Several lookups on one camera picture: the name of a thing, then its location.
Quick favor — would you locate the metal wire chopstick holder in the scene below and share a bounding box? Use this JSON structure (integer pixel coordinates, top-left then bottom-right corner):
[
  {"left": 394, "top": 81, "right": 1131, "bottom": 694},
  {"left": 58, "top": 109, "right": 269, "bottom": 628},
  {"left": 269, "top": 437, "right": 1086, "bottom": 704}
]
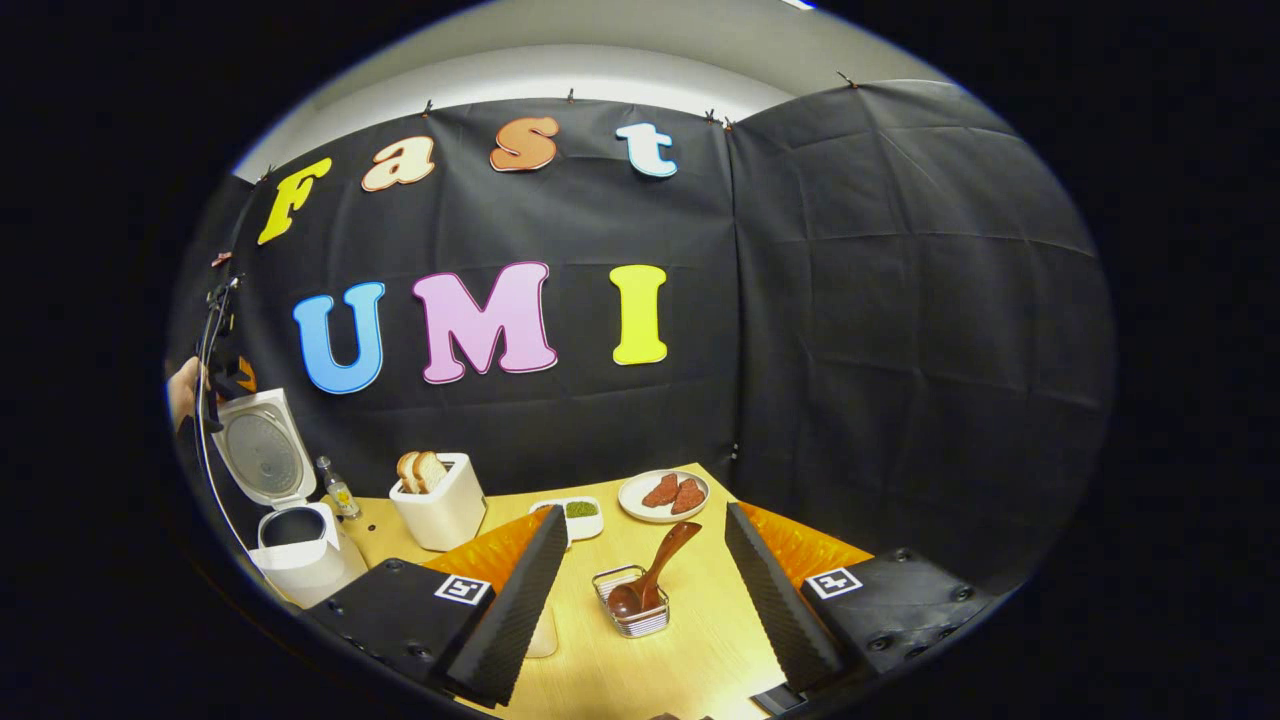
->
[{"left": 592, "top": 565, "right": 671, "bottom": 639}]

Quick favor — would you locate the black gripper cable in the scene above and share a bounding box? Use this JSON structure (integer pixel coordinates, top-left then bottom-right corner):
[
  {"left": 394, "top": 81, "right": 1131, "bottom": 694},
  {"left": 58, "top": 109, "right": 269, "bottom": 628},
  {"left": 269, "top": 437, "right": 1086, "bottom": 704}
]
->
[{"left": 195, "top": 280, "right": 251, "bottom": 551}]

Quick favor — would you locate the white divided dish with grains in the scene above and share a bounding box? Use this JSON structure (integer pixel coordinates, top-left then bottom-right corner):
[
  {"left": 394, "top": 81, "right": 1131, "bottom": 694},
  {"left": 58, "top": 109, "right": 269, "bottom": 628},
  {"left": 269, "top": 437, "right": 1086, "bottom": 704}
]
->
[{"left": 530, "top": 497, "right": 604, "bottom": 546}]

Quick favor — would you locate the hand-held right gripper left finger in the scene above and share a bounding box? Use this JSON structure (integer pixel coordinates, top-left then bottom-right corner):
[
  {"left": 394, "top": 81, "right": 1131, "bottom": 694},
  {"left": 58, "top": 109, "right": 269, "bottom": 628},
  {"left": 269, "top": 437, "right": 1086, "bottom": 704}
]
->
[{"left": 305, "top": 505, "right": 569, "bottom": 706}]

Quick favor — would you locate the white toaster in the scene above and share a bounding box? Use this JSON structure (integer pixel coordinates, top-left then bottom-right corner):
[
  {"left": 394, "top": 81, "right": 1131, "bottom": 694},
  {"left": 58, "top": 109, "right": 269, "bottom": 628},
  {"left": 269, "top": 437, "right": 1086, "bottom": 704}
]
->
[{"left": 389, "top": 453, "right": 488, "bottom": 552}]

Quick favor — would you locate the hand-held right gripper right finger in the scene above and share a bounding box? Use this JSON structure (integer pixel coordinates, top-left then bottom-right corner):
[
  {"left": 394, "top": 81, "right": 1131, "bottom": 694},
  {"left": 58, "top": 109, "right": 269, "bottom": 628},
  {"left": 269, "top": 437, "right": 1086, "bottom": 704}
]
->
[{"left": 724, "top": 502, "right": 1001, "bottom": 696}]

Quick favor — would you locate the black backdrop cloth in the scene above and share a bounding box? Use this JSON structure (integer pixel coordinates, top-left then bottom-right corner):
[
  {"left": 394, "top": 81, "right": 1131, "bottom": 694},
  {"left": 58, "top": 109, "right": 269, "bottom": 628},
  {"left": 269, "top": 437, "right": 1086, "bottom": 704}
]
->
[{"left": 165, "top": 80, "right": 1116, "bottom": 591}]

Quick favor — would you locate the white round plate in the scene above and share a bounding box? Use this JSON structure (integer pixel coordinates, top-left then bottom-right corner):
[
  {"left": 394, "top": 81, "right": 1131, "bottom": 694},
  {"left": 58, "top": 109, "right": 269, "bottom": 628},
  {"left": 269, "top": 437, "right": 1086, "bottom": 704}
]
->
[{"left": 617, "top": 469, "right": 711, "bottom": 524}]

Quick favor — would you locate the brown wooden spoon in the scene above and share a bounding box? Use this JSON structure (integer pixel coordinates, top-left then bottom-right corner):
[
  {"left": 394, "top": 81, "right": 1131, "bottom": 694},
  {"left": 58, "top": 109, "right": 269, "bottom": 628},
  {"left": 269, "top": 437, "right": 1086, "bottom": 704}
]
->
[{"left": 608, "top": 521, "right": 703, "bottom": 618}]

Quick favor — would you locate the white rice cooker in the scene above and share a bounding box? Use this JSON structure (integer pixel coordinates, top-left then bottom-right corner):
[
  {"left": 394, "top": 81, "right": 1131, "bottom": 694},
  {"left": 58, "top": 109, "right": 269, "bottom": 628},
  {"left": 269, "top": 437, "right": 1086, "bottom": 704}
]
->
[{"left": 210, "top": 388, "right": 369, "bottom": 609}]

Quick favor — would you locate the small glass bottle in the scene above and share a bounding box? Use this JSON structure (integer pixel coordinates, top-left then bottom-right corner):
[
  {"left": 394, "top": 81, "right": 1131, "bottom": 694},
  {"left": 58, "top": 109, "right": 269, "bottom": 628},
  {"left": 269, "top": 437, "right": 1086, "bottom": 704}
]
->
[{"left": 317, "top": 457, "right": 362, "bottom": 521}]

